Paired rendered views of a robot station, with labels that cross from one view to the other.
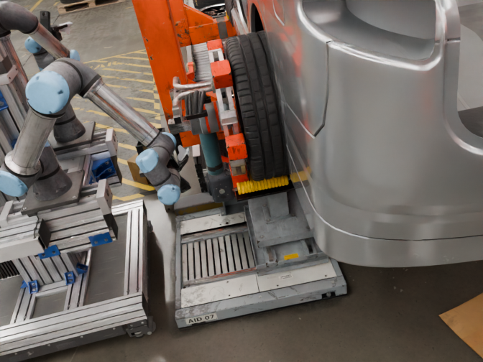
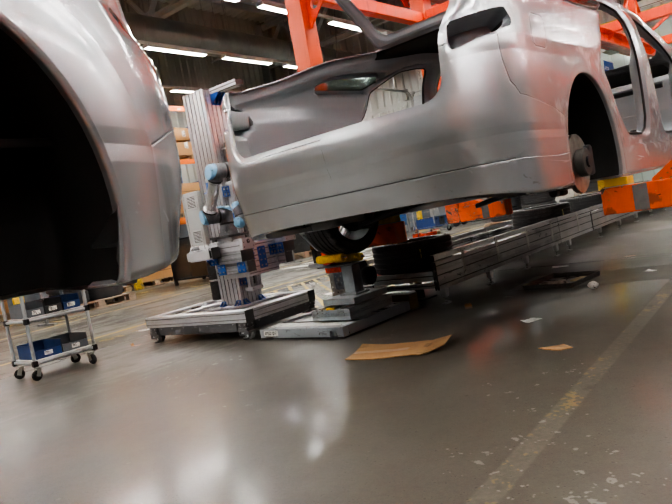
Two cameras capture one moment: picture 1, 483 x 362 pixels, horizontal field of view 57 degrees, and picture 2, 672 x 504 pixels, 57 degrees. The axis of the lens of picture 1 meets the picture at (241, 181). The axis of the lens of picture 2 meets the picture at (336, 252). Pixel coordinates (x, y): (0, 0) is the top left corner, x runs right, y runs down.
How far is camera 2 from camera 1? 3.66 m
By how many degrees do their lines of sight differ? 50
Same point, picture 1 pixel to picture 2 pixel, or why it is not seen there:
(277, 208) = (348, 286)
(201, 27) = (468, 207)
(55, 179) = (227, 226)
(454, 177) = (239, 174)
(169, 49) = not seen: hidden behind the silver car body
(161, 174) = (237, 211)
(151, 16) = not seen: hidden behind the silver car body
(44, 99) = (208, 173)
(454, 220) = (250, 198)
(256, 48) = not seen: hidden behind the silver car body
